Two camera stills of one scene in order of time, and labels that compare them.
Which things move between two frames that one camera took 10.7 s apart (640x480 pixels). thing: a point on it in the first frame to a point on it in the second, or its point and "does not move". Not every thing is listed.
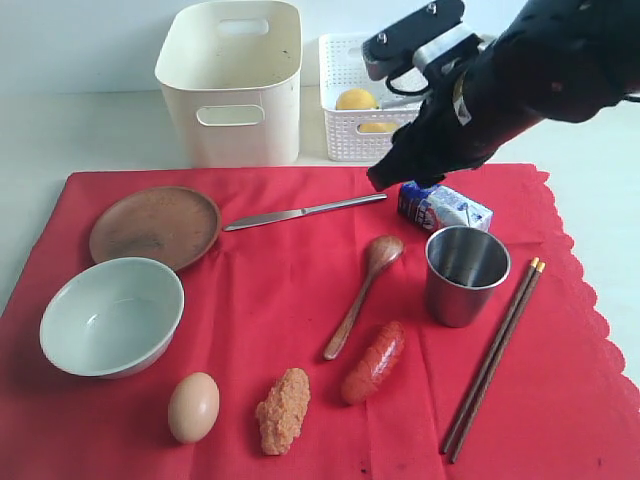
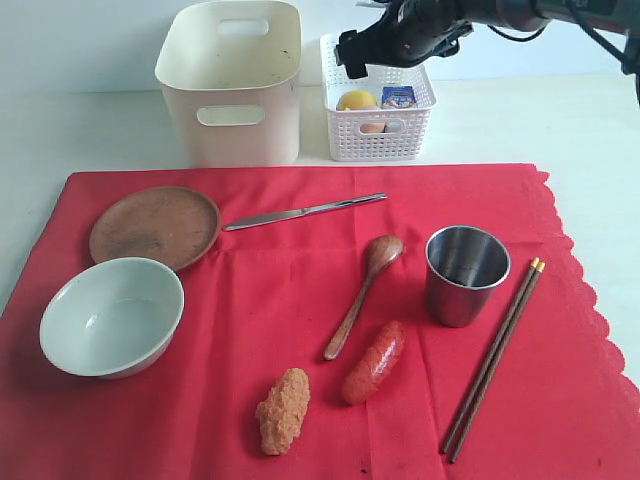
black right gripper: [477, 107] to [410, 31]
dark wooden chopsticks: [496, 362] does not move
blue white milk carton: [441, 207] to [400, 97]
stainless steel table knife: [308, 210] does not move
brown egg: [193, 408] to [373, 127]
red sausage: [368, 371] does not move
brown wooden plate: [172, 225] does not move
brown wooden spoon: [382, 251] does not move
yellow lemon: [355, 98] does not move
